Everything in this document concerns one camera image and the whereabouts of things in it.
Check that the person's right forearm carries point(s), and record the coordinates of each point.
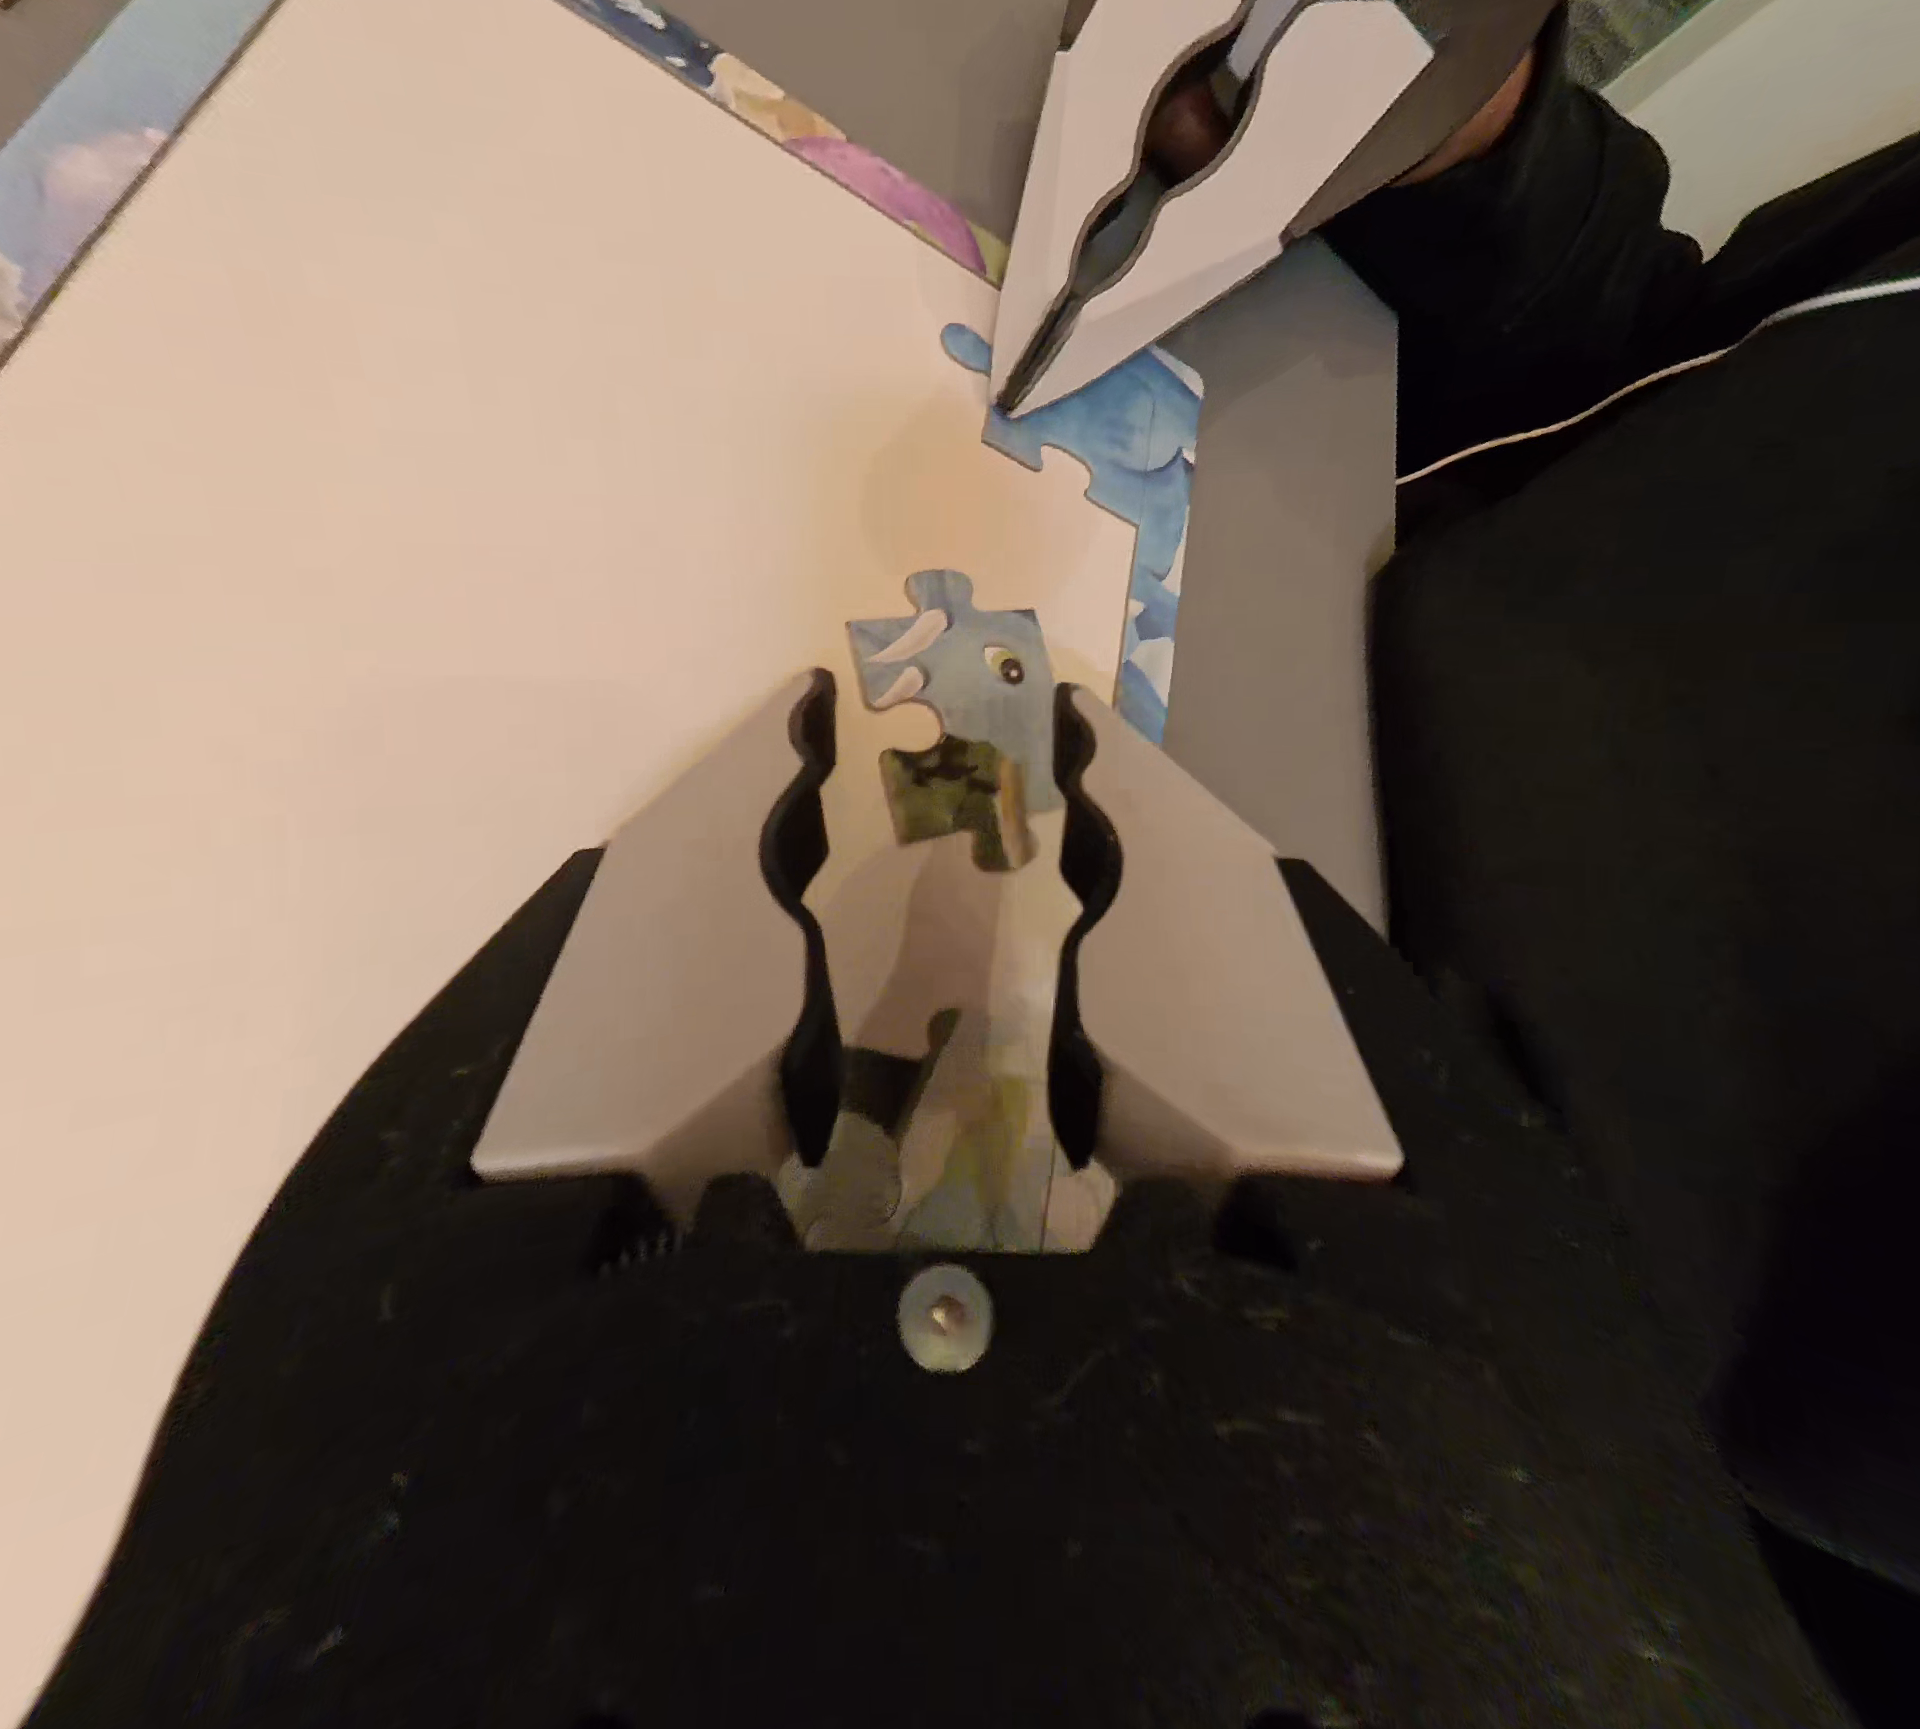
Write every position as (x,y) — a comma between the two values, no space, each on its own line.
(1561,214)

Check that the person's right hand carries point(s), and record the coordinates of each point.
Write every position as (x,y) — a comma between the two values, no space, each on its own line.
(1190,121)

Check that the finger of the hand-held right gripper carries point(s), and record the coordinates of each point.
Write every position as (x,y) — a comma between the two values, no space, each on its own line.
(1291,138)
(1140,5)

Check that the blue triceratops body puzzle piece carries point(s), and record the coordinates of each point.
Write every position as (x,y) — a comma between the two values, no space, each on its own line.
(1110,425)

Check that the blue triceratops face puzzle piece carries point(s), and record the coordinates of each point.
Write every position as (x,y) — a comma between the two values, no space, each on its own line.
(975,695)

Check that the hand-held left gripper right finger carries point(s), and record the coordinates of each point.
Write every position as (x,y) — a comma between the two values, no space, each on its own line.
(1245,1010)

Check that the joined green dinosaur puzzle pieces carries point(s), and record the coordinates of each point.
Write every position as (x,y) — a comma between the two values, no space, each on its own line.
(901,1129)

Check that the white puzzle tray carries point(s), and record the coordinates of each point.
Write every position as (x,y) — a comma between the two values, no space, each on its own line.
(451,408)

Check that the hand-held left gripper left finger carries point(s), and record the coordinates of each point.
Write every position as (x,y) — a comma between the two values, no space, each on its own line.
(644,1010)

